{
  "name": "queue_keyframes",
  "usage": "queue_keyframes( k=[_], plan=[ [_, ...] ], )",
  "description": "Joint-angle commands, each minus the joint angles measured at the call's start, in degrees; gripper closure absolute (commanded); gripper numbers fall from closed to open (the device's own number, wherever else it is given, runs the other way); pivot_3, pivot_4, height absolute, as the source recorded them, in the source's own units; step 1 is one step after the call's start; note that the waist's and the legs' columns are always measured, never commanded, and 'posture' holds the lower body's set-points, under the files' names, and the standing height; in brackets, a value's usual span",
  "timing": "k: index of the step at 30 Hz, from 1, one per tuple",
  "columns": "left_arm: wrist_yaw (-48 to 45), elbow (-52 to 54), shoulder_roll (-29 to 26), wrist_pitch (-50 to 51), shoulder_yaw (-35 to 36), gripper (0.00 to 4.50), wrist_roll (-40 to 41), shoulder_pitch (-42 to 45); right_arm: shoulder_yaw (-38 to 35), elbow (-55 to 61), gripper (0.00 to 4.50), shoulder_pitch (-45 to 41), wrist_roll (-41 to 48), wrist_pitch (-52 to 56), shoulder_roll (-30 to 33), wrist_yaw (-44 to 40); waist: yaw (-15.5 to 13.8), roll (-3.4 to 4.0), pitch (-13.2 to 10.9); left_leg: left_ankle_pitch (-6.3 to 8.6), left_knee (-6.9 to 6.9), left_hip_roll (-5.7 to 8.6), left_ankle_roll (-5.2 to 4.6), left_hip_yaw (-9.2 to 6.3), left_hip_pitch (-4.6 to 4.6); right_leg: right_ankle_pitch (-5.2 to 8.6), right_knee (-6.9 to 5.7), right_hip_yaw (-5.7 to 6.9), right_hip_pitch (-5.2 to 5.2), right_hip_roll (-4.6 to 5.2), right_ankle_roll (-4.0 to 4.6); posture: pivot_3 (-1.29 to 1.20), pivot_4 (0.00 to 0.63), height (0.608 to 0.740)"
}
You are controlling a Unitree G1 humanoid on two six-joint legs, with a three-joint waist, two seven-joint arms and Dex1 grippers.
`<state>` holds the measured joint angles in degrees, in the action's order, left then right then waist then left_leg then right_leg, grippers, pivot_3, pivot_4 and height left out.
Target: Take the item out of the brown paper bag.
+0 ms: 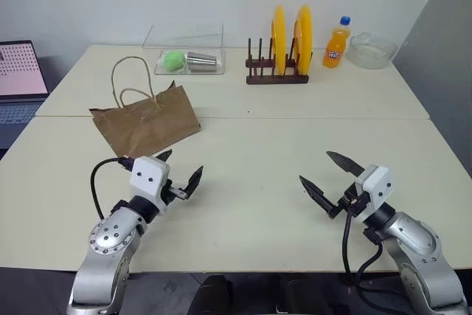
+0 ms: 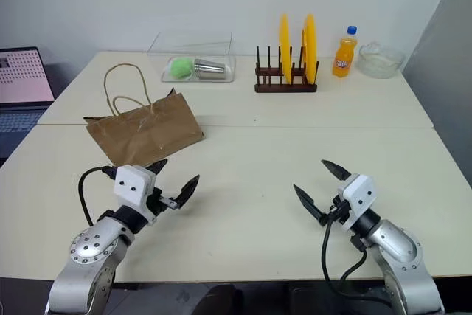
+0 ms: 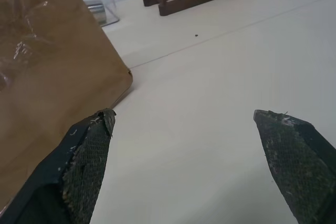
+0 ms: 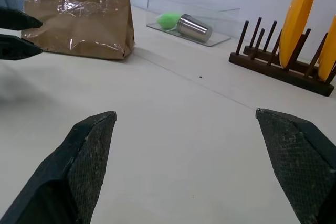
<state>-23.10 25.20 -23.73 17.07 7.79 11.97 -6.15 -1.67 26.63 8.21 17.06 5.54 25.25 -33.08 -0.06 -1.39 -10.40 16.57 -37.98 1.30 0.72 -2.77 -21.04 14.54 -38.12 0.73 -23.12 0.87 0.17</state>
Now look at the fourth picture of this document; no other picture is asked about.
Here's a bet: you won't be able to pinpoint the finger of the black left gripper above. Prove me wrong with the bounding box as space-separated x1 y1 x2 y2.
0 7 44 31
0 34 44 61

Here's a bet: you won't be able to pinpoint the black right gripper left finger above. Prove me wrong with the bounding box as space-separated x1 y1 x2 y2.
0 110 117 224

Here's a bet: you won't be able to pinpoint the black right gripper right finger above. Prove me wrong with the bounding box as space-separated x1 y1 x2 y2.
255 108 336 224

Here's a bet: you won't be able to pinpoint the dark wooden plate rack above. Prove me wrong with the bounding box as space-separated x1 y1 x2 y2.
228 16 336 98

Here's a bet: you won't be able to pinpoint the large yellow plate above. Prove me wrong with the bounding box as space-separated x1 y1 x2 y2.
278 0 322 69

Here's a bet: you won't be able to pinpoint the green fuzzy ball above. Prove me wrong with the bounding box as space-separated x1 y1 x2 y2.
156 12 182 30

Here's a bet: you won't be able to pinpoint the clear plastic box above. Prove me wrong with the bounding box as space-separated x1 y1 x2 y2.
145 0 241 48

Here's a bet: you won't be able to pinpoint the stainless steel cup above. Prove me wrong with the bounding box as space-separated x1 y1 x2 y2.
176 14 213 44

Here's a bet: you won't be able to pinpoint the brown paper bag with handles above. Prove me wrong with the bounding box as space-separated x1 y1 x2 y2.
20 0 136 61

